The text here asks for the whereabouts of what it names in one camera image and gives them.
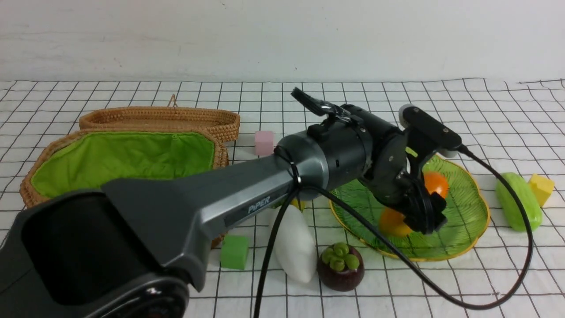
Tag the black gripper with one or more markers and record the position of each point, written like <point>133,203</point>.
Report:
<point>394,178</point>

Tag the orange yellow mango toy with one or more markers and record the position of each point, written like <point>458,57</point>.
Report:
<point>394,223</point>

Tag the dark purple mangosteen toy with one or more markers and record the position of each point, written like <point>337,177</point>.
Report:
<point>340,267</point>

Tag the white radish toy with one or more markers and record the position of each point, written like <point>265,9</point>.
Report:
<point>295,248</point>

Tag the yellow banana toy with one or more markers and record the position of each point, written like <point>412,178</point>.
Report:
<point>300,205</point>

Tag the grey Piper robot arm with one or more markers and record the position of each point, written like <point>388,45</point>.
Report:
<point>130,249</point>

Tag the yellow foam cube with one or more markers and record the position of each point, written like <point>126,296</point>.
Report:
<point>542,188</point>

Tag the pink foam cube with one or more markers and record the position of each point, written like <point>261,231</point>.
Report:
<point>264,143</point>

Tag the green foam cube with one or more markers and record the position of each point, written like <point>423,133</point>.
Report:
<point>234,252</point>

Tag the woven wicker basket lid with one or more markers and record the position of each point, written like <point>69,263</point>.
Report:
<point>221,124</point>

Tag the woven wicker basket green lining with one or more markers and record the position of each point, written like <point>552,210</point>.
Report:
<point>90,157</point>

